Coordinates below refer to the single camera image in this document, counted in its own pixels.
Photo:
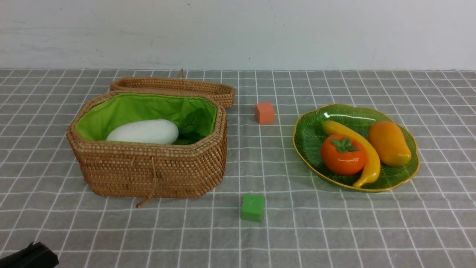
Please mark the white radish with green leaves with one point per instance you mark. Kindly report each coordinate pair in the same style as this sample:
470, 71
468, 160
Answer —
161, 131

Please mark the yellow banana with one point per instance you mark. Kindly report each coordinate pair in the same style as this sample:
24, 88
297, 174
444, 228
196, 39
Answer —
372, 168

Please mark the orange persimmon with green leaf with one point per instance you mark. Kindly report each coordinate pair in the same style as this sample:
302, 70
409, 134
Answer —
343, 155

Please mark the yellow orange mango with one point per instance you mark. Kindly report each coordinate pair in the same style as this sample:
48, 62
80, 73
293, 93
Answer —
389, 142

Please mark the orange cube block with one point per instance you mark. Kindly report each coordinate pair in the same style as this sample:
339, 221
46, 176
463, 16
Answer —
264, 112

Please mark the woven wicker basket lid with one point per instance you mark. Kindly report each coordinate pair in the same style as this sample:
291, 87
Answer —
221, 93

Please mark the green glass leaf plate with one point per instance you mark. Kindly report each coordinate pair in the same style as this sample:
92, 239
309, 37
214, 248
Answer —
308, 137

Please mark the green cube block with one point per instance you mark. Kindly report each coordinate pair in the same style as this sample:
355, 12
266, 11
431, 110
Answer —
252, 207

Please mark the woven wicker basket green lining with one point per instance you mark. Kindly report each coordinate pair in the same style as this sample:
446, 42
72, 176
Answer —
125, 169

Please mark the grey checked tablecloth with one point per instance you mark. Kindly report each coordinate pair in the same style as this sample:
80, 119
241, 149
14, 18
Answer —
428, 222

